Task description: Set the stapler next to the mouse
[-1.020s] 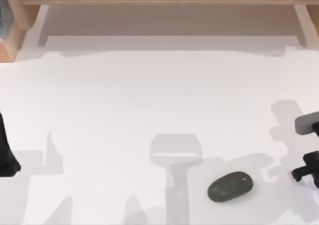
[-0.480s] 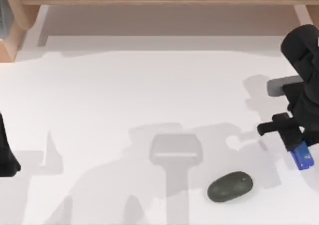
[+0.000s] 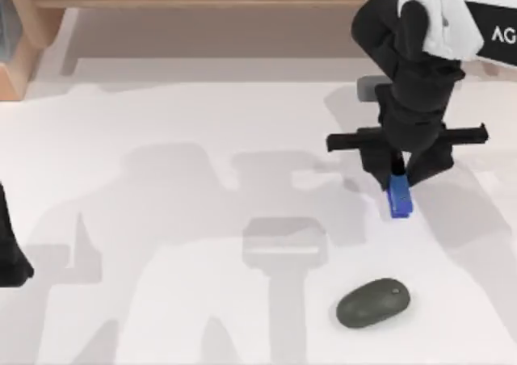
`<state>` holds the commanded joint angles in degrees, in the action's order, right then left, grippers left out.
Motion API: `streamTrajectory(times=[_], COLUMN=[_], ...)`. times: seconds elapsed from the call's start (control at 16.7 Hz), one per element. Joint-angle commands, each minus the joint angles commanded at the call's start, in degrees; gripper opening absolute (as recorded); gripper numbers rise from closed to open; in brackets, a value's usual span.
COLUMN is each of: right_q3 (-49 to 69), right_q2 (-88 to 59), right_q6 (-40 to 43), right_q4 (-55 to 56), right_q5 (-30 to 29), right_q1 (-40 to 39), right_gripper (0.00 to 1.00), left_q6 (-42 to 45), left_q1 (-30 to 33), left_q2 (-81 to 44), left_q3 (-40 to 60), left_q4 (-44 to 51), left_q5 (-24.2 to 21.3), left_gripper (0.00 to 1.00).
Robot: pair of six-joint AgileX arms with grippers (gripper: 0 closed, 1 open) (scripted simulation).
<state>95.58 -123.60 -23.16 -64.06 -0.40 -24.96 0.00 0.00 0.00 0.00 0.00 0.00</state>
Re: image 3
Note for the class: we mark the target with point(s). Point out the blue stapler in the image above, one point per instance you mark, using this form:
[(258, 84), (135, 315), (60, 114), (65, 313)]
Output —
[(400, 197)]

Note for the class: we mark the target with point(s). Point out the dark grey computer mouse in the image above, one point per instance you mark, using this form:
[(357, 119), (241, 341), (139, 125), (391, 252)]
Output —
[(373, 302)]

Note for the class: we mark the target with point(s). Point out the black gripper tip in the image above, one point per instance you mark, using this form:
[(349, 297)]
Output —
[(12, 252)]

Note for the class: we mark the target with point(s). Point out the grey-blue cupboard panel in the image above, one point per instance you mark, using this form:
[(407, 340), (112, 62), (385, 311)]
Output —
[(9, 18)]

